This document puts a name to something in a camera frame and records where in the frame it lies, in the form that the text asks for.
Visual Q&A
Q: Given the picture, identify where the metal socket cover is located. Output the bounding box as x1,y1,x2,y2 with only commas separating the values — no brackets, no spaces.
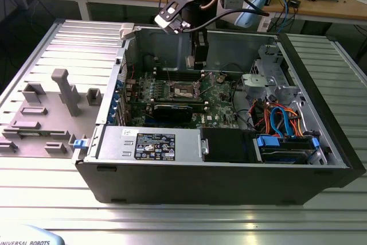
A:
194,71,216,97

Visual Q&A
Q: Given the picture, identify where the metal locking lever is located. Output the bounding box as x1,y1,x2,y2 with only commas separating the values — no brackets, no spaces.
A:
165,60,173,85

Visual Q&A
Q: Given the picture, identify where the CPU socket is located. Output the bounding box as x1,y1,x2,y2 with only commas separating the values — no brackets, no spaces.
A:
167,80,203,100

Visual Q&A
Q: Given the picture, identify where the green motherboard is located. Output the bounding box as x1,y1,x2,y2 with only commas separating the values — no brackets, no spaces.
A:
123,68,240,130

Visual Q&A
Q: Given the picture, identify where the silver drive cage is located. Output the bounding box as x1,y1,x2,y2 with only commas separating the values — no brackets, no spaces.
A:
240,44,313,108

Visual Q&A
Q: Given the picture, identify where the black graphics card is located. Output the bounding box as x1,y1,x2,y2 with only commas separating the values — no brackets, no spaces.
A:
146,100,194,124

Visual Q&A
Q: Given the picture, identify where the white labelled box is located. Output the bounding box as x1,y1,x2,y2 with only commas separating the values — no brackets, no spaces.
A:
256,14,274,33

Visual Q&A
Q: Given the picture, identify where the black optical drive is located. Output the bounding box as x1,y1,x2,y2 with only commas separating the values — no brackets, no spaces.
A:
200,127,257,163

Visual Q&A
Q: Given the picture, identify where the hard disk in blue carrier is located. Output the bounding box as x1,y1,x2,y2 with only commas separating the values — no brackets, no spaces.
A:
256,135,321,163

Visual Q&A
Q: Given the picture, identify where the silver power supply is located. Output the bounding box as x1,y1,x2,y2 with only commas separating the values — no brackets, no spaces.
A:
96,126,201,163

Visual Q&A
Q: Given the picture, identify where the black PC case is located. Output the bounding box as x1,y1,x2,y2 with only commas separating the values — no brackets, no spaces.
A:
71,24,367,206

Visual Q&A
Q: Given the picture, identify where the grey parts rack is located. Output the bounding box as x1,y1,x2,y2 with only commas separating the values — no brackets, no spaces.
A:
0,68,106,160

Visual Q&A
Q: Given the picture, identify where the green RAM stick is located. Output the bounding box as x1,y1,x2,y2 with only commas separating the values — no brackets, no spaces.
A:
16,131,69,138

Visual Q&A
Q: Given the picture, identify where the black camera cable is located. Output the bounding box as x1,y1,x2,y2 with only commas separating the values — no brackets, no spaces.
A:
182,10,271,33

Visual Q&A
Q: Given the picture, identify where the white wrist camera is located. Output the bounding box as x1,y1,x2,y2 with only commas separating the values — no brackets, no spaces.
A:
154,0,192,34

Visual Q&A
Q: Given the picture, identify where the red wire bundle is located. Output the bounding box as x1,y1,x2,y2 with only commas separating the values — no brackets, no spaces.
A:
248,99,272,133

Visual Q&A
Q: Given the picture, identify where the orange wire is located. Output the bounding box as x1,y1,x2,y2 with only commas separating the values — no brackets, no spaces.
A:
263,104,302,138

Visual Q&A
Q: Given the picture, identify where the blue wire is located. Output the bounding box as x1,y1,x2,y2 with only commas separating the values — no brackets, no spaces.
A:
271,106,296,138

